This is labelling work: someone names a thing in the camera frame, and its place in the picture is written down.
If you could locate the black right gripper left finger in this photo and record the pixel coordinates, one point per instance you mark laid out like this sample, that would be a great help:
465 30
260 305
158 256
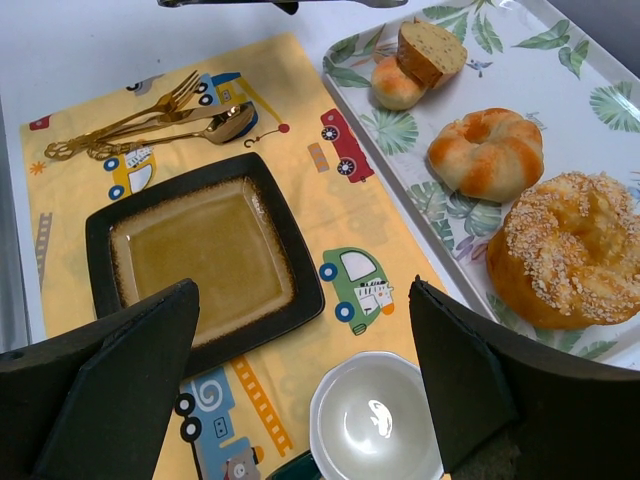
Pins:
95 402

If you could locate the yellow car pattern placemat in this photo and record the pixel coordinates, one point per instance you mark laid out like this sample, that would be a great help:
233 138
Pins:
249 415

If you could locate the gold knife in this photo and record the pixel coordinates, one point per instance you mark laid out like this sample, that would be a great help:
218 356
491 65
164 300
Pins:
169 119

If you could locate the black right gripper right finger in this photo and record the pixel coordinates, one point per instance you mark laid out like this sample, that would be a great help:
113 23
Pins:
506 407

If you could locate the sliced brown bread loaf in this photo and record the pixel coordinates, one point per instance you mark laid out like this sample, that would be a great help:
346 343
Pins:
430 53

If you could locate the square black amber plate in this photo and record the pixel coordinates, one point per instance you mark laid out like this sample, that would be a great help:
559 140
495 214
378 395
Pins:
227 227

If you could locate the dark green mug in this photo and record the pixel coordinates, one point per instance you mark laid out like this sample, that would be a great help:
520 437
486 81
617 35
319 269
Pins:
369 419

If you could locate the gold fork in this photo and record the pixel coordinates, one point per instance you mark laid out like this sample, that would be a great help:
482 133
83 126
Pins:
168 103

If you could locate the floral white serving tray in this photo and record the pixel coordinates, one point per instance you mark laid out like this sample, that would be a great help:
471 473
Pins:
526 57

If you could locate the sesame ring bread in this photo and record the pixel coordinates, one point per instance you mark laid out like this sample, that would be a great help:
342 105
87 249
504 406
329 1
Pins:
567 254

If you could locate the gold spoon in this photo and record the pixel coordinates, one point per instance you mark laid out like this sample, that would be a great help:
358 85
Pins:
223 128

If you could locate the small round bread roll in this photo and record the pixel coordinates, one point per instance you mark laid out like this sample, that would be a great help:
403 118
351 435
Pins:
393 88

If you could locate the twisted orange bread bun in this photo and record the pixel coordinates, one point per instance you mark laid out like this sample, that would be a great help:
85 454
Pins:
493 154

